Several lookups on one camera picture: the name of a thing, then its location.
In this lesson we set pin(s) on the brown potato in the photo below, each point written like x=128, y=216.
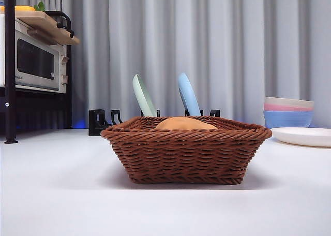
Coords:
x=181, y=123

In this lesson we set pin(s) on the brown wicker basket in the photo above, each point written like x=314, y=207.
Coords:
x=181, y=155

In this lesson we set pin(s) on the pale green plate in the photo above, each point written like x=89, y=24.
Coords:
x=143, y=99

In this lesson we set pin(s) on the light blue plate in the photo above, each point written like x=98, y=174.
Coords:
x=188, y=96

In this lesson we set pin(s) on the black dish rack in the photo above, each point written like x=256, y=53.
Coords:
x=97, y=122

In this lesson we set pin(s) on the grey curtain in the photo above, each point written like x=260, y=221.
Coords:
x=232, y=39

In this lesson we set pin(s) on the pink bowl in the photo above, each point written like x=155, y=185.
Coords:
x=284, y=108

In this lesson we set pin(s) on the cream bowl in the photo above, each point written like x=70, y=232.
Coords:
x=287, y=101

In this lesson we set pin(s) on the white plate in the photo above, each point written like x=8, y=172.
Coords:
x=302, y=136

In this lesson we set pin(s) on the white toaster oven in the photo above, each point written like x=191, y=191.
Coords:
x=33, y=60

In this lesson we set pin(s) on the wooden cutting board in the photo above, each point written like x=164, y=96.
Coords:
x=46, y=26

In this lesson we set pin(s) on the green leaf sprig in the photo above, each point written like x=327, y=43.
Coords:
x=39, y=5

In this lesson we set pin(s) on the yellow food item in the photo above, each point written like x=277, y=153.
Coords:
x=23, y=7

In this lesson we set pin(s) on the black metal shelf frame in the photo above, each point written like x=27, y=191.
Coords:
x=8, y=65

